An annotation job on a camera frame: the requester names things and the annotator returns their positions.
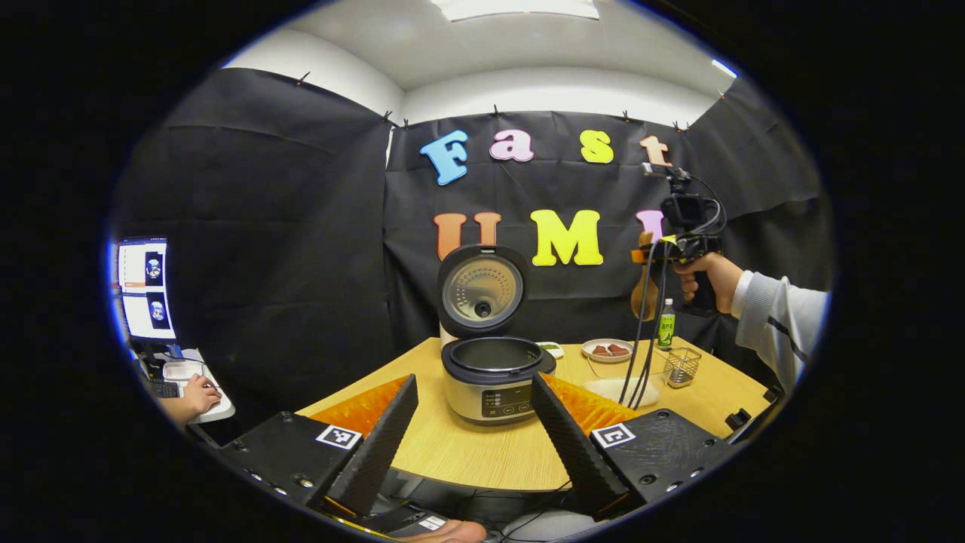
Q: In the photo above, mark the white condiment tray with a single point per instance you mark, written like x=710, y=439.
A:
x=552, y=349

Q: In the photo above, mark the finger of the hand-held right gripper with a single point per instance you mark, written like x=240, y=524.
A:
x=654, y=253

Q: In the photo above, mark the small black bracket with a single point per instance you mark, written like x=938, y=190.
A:
x=737, y=419

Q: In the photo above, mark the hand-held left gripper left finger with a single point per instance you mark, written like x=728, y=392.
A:
x=373, y=452

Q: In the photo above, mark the computer monitor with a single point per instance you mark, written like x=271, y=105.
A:
x=143, y=290

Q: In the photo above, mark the black silver rice cooker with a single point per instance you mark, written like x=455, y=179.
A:
x=490, y=392

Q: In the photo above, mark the green drink bottle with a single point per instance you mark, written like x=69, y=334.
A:
x=666, y=332

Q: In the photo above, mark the large ceiling light panel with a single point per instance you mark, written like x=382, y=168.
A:
x=520, y=7

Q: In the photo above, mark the white round plate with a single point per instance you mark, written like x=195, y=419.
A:
x=595, y=357

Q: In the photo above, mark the wooden spoon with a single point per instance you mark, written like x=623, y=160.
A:
x=645, y=298

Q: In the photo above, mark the black backdrop cloth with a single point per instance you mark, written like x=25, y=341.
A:
x=286, y=249

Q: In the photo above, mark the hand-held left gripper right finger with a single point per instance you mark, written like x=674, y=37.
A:
x=573, y=445

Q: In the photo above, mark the clear box of white rice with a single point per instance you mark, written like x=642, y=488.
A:
x=611, y=392

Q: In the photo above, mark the black keyboard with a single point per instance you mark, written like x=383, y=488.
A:
x=162, y=388

